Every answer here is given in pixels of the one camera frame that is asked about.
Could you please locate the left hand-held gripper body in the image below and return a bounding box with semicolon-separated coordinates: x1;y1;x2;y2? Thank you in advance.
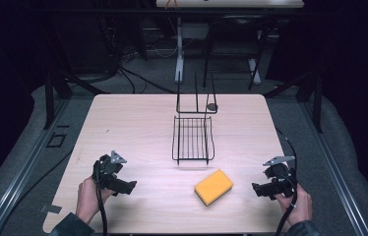
92;149;128;192

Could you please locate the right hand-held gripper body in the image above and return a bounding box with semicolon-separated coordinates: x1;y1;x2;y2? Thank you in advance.
262;155;300;200

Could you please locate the yellow sponge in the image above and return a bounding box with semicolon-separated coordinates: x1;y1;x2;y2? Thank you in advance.
194;168;234;207

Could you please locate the black wire rack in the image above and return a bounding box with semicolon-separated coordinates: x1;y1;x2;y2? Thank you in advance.
171;70;219;166

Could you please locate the person's left hand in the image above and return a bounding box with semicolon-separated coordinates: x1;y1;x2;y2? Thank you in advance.
75;176;116;226

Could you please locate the person's right hand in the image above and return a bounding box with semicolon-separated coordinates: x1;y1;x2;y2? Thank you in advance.
275;183;314;227

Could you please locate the black tape square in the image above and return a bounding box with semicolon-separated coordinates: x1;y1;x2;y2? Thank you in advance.
45;133;67;148

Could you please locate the grey tape piece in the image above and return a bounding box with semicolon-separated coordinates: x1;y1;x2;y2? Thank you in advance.
38;204;63;214

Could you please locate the black metal stand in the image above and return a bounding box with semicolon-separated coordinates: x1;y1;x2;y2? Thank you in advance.
264;65;324;134
42;48;111;131

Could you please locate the black chair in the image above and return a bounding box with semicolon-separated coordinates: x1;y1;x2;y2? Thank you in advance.
202;14;273;91

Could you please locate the white background table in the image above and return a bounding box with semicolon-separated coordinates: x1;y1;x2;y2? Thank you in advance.
154;0;305;84

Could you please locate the right hand-held gripper cable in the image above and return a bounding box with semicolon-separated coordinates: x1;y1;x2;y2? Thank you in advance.
274;128;300;236

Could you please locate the hand-held gripper cable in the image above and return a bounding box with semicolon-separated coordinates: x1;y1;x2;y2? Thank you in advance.
93;163;109;236
274;128;300;236

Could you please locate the left hand-held gripper cable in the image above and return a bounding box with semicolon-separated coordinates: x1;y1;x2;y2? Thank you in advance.
93;163;109;236

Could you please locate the aluminium rail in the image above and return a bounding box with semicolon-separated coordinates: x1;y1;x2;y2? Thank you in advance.
0;97;72;236
298;99;368;236

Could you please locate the black floor cable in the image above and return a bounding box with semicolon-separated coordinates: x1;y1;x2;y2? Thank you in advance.
0;147;76;236

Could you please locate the bundle of floor cables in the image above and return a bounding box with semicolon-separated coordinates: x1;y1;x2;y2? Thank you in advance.
96;13;180;96

